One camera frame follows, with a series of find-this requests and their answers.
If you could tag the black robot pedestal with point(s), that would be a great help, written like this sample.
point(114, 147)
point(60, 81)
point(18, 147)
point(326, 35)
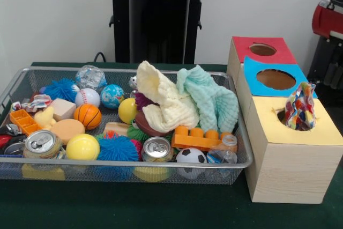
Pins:
point(160, 25)

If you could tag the white toy baseball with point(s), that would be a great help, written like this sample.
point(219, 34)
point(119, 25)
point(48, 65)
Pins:
point(87, 97)

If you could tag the yellow smooth ball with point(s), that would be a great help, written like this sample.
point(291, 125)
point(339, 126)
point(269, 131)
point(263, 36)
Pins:
point(82, 147)

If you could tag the blue spiky rubber ball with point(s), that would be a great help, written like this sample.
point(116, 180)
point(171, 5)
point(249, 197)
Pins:
point(60, 89)
point(117, 148)

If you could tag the orange toy building block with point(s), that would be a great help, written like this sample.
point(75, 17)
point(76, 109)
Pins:
point(191, 140)

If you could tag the black and white soccer ball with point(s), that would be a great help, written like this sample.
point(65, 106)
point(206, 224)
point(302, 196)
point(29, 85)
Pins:
point(190, 155)

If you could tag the orange toy basketball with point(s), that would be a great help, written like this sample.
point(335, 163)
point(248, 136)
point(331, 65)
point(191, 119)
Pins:
point(87, 116)

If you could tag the cream waffle cloth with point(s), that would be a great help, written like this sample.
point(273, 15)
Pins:
point(166, 111)

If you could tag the black upright panel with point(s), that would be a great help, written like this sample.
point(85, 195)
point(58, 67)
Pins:
point(316, 62)

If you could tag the wooden box with three holes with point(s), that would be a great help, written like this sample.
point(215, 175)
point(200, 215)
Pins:
point(289, 170)

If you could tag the dark green table cloth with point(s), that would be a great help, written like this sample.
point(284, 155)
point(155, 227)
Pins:
point(134, 207)

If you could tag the light teal waffle cloth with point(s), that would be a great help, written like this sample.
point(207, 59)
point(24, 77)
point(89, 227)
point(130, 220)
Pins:
point(214, 100)

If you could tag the blue and green globe ball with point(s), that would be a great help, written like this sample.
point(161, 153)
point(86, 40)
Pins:
point(112, 96)

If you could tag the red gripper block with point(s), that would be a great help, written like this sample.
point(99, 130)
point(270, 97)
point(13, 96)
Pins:
point(328, 21)

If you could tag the red white blue cloth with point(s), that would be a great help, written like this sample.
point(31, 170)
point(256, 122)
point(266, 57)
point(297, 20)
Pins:
point(34, 103)

